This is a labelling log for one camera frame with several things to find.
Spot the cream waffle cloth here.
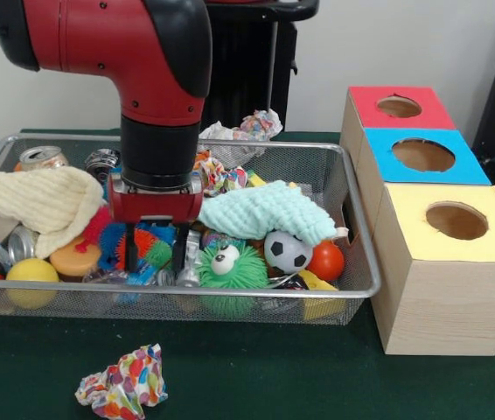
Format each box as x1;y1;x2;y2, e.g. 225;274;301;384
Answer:
0;166;106;259

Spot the orange spiky ball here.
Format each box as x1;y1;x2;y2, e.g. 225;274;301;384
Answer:
115;226;163;268

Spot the crushed silver can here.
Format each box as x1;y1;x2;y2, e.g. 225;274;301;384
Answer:
17;145;69;172

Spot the black and white soccer ball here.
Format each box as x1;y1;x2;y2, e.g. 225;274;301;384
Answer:
264;230;314;276

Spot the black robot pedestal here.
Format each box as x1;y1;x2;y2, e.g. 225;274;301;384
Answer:
204;0;320;132

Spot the wooden box with three holes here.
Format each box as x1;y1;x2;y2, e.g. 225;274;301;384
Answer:
339;85;495;357

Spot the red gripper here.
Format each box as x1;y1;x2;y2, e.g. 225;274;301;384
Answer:
108;171;205;275

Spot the grey robot toy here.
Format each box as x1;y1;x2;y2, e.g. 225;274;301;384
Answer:
178;229;205;287

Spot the yellow cheese wedge toy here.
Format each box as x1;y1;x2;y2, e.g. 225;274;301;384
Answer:
298;269;346;320

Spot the mint green waffle cloth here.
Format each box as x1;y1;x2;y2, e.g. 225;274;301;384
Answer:
199;179;338;246

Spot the yellow ball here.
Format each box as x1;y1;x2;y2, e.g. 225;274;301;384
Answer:
4;258;60;310

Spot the red ball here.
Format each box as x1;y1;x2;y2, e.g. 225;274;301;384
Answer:
309;241;345;282

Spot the wire mesh bin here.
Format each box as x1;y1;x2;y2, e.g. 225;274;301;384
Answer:
0;133;382;327

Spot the green fuzzy toy with eyes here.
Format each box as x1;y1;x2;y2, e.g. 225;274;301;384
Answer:
197;241;270;318

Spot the orange round disc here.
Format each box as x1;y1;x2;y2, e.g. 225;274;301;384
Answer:
49;236;103;280

